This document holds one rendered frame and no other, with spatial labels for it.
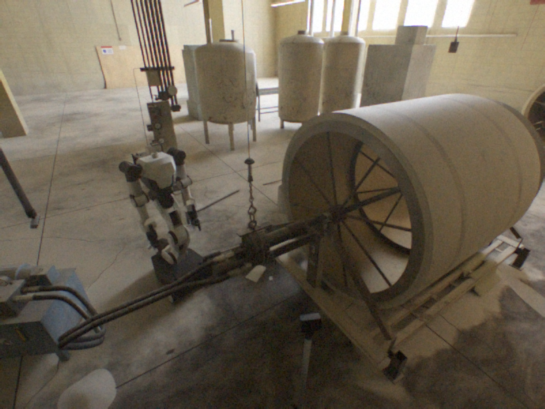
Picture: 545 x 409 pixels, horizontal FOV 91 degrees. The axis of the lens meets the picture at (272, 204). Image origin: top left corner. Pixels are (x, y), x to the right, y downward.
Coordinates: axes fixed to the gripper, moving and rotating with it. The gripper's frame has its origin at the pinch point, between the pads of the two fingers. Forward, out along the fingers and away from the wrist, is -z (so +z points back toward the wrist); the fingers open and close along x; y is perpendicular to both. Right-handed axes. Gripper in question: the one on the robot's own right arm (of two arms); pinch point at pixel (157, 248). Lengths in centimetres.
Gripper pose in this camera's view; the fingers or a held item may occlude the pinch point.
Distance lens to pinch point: 274.5
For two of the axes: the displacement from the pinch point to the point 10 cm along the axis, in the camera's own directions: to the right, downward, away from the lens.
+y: 6.5, -3.9, 6.6
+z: -1.5, -9.1, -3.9
